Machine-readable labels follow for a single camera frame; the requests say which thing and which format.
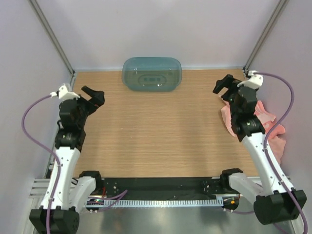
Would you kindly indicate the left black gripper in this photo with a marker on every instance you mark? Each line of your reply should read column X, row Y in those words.
column 96, row 100

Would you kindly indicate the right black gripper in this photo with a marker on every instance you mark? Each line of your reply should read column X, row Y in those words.
column 226, row 82

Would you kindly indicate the long pink towel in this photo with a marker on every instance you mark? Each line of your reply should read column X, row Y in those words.
column 276, row 142

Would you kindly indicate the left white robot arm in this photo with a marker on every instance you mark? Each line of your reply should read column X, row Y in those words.
column 59, row 211

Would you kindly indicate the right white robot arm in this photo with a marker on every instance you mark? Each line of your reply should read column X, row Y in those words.
column 276, row 199

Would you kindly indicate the teal translucent plastic bin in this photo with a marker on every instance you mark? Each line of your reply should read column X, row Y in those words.
column 152, row 74

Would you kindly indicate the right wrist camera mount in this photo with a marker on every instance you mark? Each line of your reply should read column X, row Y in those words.
column 254, row 81

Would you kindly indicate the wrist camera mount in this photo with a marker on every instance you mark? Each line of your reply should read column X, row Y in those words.
column 254, row 81
column 64, row 92

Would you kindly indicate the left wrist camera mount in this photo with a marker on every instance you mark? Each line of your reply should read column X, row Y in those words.
column 64, row 92

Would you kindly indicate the left aluminium frame post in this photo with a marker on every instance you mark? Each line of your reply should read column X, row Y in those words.
column 51, row 35

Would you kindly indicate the aluminium frame post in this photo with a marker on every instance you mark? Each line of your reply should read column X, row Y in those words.
column 51, row 35
column 275, row 15

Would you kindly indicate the right aluminium frame post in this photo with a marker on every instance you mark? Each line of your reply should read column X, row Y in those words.
column 275, row 15

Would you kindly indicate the slotted white cable duct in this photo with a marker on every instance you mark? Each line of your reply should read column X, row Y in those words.
column 155, row 204

